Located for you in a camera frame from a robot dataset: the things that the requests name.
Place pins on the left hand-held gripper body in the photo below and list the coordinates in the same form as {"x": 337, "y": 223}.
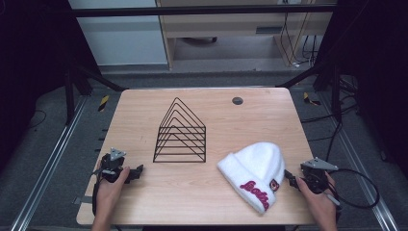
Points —
{"x": 110, "y": 165}

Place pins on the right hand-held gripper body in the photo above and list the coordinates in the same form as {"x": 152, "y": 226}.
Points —
{"x": 316, "y": 174}

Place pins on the white knit beanie hat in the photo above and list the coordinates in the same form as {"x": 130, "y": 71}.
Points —
{"x": 253, "y": 170}

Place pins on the person's right hand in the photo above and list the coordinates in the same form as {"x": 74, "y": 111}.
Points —
{"x": 317, "y": 203}

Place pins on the person's left hand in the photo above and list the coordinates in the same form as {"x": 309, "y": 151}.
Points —
{"x": 107, "y": 195}

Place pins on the grey tape strip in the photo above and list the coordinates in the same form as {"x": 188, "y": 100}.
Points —
{"x": 82, "y": 200}

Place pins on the yellow black striped tape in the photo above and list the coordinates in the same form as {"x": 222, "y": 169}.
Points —
{"x": 309, "y": 98}
{"x": 103, "y": 103}

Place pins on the black metal stand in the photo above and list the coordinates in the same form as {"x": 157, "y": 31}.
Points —
{"x": 330, "y": 83}
{"x": 73, "y": 83}

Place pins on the dark curtain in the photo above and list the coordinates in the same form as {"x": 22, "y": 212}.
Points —
{"x": 29, "y": 64}
{"x": 375, "y": 64}

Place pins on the white cabinet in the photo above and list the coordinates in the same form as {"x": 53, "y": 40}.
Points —
{"x": 122, "y": 35}

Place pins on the light wooden desk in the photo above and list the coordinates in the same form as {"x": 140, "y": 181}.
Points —
{"x": 224, "y": 24}

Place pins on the aluminium floor rail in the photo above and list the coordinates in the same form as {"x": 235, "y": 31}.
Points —
{"x": 362, "y": 173}
{"x": 48, "y": 163}

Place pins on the black horizontal frame bar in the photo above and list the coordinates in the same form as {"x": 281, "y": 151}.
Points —
{"x": 192, "y": 11}

